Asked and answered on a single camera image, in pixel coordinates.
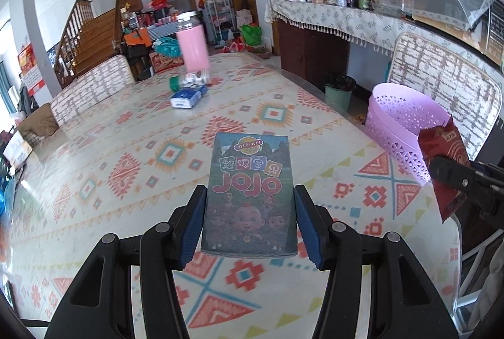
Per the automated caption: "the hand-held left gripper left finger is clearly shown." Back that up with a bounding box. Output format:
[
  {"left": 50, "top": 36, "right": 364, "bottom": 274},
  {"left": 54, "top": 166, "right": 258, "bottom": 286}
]
[{"left": 43, "top": 185, "right": 208, "bottom": 339}]

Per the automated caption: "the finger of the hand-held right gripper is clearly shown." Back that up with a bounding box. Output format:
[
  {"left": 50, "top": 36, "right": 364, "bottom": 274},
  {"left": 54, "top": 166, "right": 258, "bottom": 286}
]
[{"left": 429, "top": 156, "right": 483, "bottom": 192}]

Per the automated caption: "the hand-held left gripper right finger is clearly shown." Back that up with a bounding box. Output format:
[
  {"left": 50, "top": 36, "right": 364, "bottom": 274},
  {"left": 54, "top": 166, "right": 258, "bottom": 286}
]
[{"left": 293, "top": 185, "right": 461, "bottom": 339}]

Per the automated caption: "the red snack packet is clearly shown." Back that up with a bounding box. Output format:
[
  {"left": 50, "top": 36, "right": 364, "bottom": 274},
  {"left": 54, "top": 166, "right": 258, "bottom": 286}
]
[{"left": 417, "top": 116, "right": 472, "bottom": 222}]

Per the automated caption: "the lilac plastic basket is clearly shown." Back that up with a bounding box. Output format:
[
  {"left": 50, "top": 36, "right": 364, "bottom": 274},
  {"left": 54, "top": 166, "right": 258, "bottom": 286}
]
[{"left": 365, "top": 82, "right": 452, "bottom": 183}]

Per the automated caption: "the cartoon card box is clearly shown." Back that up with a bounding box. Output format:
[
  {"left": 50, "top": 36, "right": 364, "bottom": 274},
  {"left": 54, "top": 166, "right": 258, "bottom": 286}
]
[{"left": 201, "top": 132, "right": 299, "bottom": 258}]

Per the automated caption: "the patterned fabric chair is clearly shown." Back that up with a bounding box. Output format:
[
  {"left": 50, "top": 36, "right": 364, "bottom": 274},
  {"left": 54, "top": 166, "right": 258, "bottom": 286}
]
[
  {"left": 387, "top": 31, "right": 504, "bottom": 163},
  {"left": 50, "top": 54, "right": 135, "bottom": 127}
]

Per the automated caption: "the blue white tissue pack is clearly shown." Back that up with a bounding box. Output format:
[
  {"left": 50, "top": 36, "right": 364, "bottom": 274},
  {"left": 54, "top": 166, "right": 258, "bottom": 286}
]
[{"left": 170, "top": 86, "right": 209, "bottom": 110}]

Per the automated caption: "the green bin black liner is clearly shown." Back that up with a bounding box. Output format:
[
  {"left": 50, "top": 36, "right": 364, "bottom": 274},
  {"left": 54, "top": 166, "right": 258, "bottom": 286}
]
[{"left": 324, "top": 72, "right": 356, "bottom": 112}]

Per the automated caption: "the green capped bottle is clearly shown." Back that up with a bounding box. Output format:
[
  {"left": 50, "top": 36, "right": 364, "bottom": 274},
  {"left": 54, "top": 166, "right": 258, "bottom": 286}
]
[{"left": 169, "top": 71, "right": 210, "bottom": 93}]

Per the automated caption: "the leaf print table runner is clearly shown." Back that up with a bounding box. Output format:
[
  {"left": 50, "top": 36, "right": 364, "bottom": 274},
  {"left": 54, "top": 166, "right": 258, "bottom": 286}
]
[{"left": 265, "top": 0, "right": 504, "bottom": 68}]

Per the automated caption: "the pink thermos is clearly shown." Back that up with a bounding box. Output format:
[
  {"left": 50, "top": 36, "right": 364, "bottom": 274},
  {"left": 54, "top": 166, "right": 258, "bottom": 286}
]
[{"left": 175, "top": 11, "right": 210, "bottom": 74}]

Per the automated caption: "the dark wooden sideboard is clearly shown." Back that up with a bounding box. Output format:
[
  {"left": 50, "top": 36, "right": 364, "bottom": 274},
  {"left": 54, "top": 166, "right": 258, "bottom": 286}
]
[{"left": 278, "top": 18, "right": 351, "bottom": 80}]

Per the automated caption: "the brown cushion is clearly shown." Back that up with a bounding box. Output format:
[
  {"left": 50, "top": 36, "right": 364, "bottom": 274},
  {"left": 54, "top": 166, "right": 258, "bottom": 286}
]
[{"left": 18, "top": 103, "right": 60, "bottom": 148}]

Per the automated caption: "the white tissue box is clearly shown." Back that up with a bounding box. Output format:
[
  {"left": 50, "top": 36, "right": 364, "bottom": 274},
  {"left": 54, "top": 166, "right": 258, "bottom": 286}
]
[{"left": 2, "top": 130, "right": 35, "bottom": 169}]

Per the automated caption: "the green bag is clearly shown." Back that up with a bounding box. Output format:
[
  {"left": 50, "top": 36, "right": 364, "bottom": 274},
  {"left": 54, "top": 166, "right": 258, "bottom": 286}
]
[{"left": 240, "top": 23, "right": 263, "bottom": 47}]

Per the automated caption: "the metal rack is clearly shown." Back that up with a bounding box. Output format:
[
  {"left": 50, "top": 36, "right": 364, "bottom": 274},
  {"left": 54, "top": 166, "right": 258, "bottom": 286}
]
[{"left": 203, "top": 0, "right": 234, "bottom": 47}]

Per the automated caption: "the wooden staircase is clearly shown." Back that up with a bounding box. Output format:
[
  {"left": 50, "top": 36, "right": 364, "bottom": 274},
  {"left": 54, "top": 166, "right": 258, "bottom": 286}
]
[{"left": 53, "top": 0, "right": 163, "bottom": 88}]

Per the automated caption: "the red wall calendar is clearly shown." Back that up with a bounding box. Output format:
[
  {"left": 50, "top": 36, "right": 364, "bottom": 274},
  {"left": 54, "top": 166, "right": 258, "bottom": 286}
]
[{"left": 18, "top": 43, "right": 45, "bottom": 95}]

